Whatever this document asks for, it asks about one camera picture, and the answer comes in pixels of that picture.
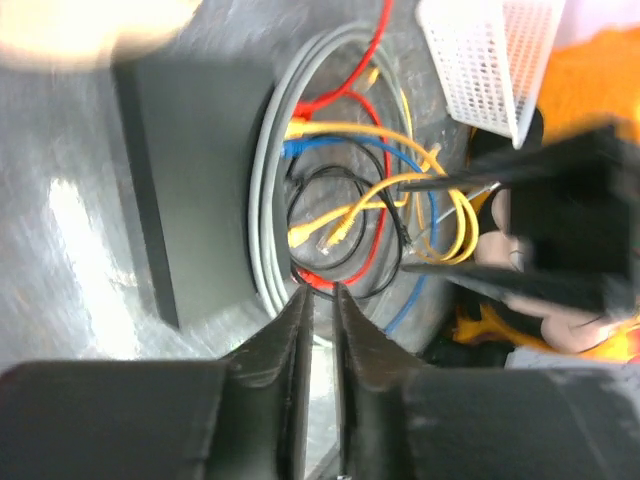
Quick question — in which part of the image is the blue ethernet cable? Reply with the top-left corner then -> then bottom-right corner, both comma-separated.
281,134 -> 440,336

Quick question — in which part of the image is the white plastic basket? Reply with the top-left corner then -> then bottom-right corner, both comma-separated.
416,0 -> 565,149

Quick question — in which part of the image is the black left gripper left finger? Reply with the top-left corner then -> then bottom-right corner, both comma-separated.
1,288 -> 313,479

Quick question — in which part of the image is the black power cable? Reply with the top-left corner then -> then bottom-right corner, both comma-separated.
284,142 -> 416,301

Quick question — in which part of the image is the peach bucket hat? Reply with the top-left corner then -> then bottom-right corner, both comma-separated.
1,0 -> 201,70

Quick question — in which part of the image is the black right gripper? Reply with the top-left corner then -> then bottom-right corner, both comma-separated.
397,124 -> 639,315

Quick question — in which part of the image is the orange cartoon pillow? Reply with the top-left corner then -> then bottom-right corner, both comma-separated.
448,28 -> 639,365

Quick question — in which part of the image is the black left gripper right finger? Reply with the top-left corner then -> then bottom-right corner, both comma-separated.
333,285 -> 639,479

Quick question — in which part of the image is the grey coiled ethernet cable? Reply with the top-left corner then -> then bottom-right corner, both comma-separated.
248,20 -> 416,324

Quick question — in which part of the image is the black network switch box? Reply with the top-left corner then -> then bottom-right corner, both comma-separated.
113,56 -> 274,327

